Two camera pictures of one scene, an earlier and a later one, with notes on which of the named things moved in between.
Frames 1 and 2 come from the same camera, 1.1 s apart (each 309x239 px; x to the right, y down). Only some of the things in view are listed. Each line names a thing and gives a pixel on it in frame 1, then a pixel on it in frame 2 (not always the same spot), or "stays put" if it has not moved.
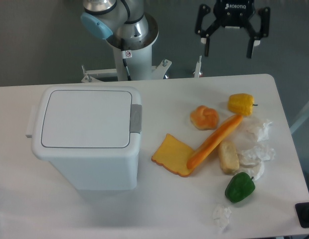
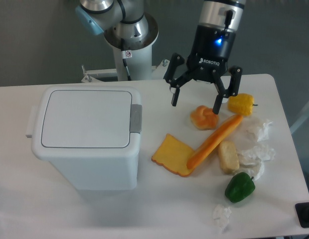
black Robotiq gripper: (232, 14) → (213, 48)
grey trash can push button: (135, 118) stays put
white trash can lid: (87, 118) stays put
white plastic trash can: (84, 132) stays put
